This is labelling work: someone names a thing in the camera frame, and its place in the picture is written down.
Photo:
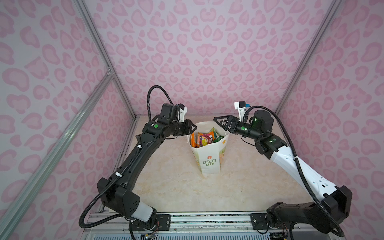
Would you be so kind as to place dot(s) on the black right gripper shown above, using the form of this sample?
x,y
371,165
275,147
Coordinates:
x,y
233,124

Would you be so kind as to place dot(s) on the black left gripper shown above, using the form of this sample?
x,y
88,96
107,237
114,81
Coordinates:
x,y
188,127

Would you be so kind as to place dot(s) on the green candy packet bottom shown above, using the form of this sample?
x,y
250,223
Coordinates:
x,y
216,137

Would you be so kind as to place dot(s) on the red yellow candy packet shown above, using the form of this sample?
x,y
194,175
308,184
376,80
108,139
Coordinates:
x,y
205,139

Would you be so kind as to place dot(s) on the orange snack packet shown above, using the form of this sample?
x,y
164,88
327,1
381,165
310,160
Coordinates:
x,y
194,143

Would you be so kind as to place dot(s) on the white paper bag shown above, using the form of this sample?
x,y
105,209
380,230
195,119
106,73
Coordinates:
x,y
209,158

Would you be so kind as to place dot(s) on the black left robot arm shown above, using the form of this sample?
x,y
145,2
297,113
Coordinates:
x,y
116,192

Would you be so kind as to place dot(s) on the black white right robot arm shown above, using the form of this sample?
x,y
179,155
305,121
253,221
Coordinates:
x,y
330,204

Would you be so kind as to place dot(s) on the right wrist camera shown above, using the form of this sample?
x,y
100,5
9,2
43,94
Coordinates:
x,y
241,107

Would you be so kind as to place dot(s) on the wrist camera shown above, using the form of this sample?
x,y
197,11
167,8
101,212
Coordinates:
x,y
241,107
172,113

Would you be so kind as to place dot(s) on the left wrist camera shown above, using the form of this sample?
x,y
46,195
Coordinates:
x,y
172,113

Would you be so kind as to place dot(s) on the aluminium frame post left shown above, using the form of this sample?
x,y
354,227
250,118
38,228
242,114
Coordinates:
x,y
100,46

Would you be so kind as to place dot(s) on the aluminium frame post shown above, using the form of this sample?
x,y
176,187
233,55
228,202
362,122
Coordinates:
x,y
326,22
100,46

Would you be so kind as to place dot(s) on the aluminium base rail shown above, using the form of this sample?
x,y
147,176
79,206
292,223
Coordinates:
x,y
205,226

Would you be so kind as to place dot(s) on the aluminium frame post right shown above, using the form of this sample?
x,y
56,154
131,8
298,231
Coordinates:
x,y
326,22

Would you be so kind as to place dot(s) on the aluminium diagonal frame bar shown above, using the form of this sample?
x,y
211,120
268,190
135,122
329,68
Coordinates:
x,y
19,207

